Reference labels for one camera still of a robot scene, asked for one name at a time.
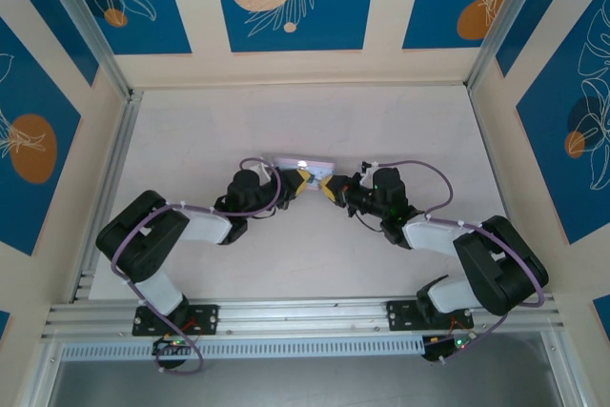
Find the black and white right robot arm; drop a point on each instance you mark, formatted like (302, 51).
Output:
(491, 264)

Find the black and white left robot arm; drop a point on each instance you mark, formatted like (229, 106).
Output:
(143, 245)

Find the small green-lit circuit board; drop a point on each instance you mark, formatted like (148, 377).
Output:
(174, 346)
(453, 346)

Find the aluminium front frame rail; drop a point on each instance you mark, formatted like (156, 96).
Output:
(305, 316)

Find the aluminium side frame rail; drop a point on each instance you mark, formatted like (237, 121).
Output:
(112, 188)

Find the aluminium corner frame post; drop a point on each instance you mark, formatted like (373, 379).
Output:
(86, 21)
(505, 16)

